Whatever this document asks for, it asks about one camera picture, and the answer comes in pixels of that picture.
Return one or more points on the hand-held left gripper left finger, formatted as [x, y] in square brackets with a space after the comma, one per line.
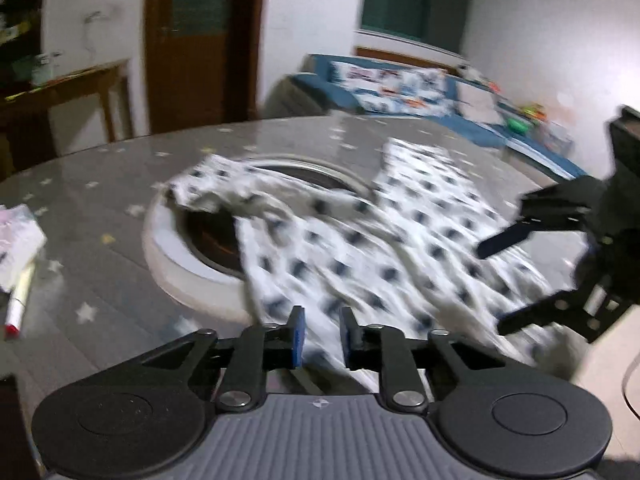
[298, 336]

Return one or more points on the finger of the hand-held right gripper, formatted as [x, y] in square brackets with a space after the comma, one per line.
[530, 317]
[505, 242]

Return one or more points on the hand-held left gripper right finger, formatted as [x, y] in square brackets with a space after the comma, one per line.
[346, 336]

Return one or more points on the white dark-spotted garment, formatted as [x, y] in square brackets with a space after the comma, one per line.
[350, 260]

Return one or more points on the blue sofa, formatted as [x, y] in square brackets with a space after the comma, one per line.
[477, 132]

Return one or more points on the green toy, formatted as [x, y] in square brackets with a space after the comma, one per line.
[520, 122]

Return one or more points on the built-in round induction cooker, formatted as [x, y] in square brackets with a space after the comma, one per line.
[210, 245]

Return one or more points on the white cushion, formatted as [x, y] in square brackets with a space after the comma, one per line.
[477, 102]

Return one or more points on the printed cushion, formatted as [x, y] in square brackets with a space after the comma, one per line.
[395, 87]

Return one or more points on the grey ribbed appliance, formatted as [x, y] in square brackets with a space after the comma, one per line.
[300, 97]

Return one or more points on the window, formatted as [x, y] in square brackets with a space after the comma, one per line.
[410, 0]

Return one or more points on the brown wooden door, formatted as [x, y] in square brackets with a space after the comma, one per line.
[205, 75]

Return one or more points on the white tube with red cap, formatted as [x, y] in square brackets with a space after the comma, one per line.
[19, 305]

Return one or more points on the tissue packet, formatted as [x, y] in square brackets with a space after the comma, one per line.
[17, 245]

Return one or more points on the wooden side table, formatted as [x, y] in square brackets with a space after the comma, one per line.
[65, 85]

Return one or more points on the clear jar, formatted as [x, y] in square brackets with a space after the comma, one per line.
[45, 67]

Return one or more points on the dark wooden shelf cabinet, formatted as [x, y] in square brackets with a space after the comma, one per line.
[17, 20]

